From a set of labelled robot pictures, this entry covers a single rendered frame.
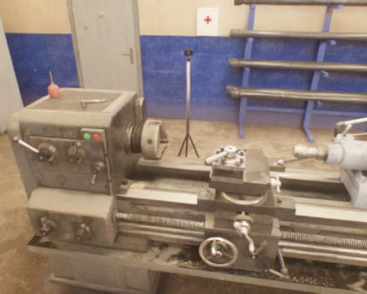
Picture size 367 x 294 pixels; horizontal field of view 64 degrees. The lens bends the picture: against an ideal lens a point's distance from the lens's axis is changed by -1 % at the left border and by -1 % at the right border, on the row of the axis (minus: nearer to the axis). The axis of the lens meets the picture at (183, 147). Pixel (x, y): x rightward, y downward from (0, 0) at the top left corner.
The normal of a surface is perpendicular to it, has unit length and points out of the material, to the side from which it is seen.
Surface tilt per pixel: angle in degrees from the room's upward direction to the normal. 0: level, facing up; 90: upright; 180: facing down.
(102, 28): 90
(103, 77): 90
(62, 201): 32
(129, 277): 90
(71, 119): 45
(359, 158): 86
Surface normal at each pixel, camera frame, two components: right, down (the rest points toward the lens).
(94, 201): -0.09, -0.51
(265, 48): -0.17, 0.46
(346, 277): 0.00, -0.88
